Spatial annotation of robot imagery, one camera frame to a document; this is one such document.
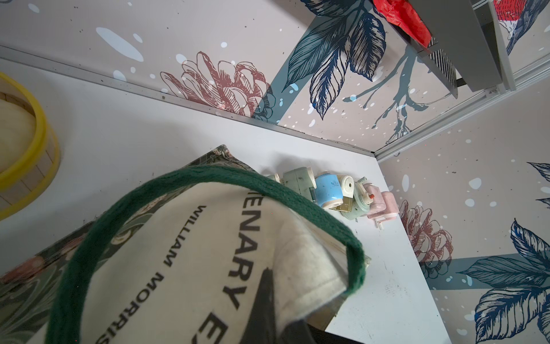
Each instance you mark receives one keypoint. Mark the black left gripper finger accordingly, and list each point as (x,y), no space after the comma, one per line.
(261,326)

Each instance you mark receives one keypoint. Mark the canvas tote bag green handles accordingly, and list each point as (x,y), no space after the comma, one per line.
(180,259)

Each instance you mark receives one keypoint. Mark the yellow sharpener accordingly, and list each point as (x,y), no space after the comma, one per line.
(346,206)

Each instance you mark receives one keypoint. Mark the pale green sharpener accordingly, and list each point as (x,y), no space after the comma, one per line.
(361,201)

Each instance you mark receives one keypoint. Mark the pink square sharpener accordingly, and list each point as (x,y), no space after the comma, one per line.
(391,211)

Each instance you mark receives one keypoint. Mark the yellow wooden bamboo steamer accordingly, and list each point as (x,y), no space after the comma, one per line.
(36,167)

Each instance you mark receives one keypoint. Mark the right steamed bun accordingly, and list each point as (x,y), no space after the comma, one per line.
(17,132)

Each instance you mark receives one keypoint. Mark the red cassava chips bag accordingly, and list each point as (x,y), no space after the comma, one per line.
(402,14)

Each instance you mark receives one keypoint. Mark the black wall basket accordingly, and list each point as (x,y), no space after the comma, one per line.
(467,33)

